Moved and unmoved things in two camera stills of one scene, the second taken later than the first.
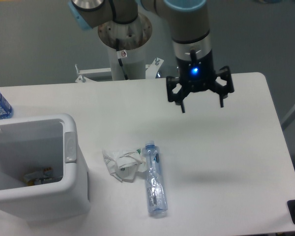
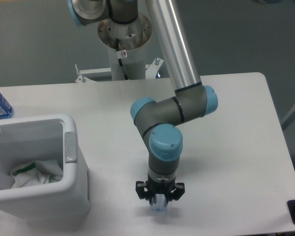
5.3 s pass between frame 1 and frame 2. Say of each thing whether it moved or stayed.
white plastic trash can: stayed
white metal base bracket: stayed
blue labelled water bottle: stayed
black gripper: moved
